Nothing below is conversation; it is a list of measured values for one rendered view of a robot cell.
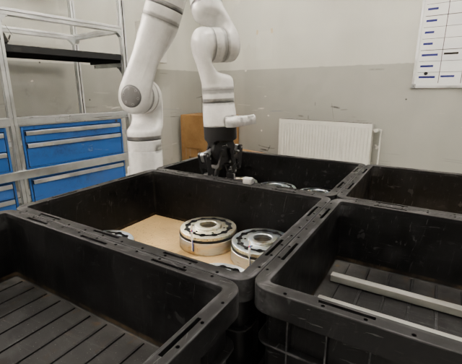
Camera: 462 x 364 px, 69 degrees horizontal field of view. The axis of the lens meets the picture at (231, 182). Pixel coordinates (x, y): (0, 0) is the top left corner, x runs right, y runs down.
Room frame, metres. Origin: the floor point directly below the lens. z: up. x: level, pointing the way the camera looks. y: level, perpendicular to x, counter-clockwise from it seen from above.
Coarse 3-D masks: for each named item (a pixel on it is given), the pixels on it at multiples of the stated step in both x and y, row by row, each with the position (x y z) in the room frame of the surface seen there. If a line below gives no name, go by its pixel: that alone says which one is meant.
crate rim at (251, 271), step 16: (128, 176) 0.66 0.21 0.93; (176, 176) 0.68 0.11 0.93; (192, 176) 0.66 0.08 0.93; (80, 192) 0.56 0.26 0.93; (272, 192) 0.57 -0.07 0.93; (288, 192) 0.55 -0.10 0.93; (32, 208) 0.49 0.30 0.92; (320, 208) 0.47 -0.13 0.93; (64, 224) 0.41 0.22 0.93; (80, 224) 0.41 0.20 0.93; (304, 224) 0.41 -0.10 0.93; (112, 240) 0.36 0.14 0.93; (128, 240) 0.36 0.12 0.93; (288, 240) 0.36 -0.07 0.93; (160, 256) 0.32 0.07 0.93; (176, 256) 0.33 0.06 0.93; (272, 256) 0.32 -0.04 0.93; (208, 272) 0.29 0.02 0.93; (224, 272) 0.29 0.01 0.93; (240, 272) 0.29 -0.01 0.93; (256, 272) 0.29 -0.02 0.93; (240, 288) 0.28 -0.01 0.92
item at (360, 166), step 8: (248, 152) 0.93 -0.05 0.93; (256, 152) 0.93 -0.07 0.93; (184, 160) 0.82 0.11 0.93; (192, 160) 0.83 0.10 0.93; (312, 160) 0.84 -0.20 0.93; (320, 160) 0.83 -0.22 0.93; (328, 160) 0.82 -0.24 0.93; (336, 160) 0.82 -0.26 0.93; (160, 168) 0.73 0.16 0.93; (168, 168) 0.76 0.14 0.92; (360, 168) 0.73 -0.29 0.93; (208, 176) 0.66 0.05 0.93; (216, 176) 0.66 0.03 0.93; (352, 176) 0.66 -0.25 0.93; (256, 184) 0.60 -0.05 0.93; (264, 184) 0.60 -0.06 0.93; (344, 184) 0.60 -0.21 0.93; (304, 192) 0.55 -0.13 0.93; (312, 192) 0.55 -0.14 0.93; (320, 192) 0.55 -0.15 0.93; (336, 192) 0.55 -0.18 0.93
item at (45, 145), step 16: (32, 128) 2.13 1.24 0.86; (48, 128) 2.21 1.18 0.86; (64, 128) 2.28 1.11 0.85; (80, 128) 2.36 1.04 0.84; (96, 128) 2.46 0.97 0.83; (112, 128) 2.58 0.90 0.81; (32, 144) 2.10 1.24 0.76; (48, 144) 2.18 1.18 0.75; (64, 144) 2.28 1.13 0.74; (80, 144) 2.37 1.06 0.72; (96, 144) 2.46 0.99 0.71; (112, 144) 2.57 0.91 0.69; (32, 160) 2.10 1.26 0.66; (48, 160) 2.18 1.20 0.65; (64, 160) 2.27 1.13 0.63; (48, 176) 2.17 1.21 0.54; (64, 176) 2.24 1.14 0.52; (80, 176) 2.34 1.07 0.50; (96, 176) 2.44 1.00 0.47; (112, 176) 2.54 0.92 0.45; (32, 192) 2.08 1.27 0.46; (48, 192) 2.16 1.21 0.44; (64, 192) 2.24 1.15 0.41
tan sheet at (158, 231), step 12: (156, 216) 0.70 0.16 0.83; (132, 228) 0.63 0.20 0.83; (144, 228) 0.63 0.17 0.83; (156, 228) 0.63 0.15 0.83; (168, 228) 0.63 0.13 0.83; (144, 240) 0.57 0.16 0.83; (156, 240) 0.57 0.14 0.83; (168, 240) 0.57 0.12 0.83; (180, 252) 0.53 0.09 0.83; (228, 252) 0.53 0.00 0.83
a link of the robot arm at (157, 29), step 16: (144, 16) 0.88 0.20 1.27; (160, 16) 0.86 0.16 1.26; (176, 16) 0.88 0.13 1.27; (144, 32) 0.87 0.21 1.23; (160, 32) 0.87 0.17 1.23; (176, 32) 0.91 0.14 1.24; (144, 48) 0.87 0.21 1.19; (160, 48) 0.88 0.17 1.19; (128, 64) 0.89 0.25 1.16; (144, 64) 0.87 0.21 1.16; (128, 80) 0.88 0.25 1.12; (144, 80) 0.87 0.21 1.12; (128, 96) 0.87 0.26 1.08; (144, 96) 0.87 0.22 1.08; (128, 112) 0.88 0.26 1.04; (144, 112) 0.90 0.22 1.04
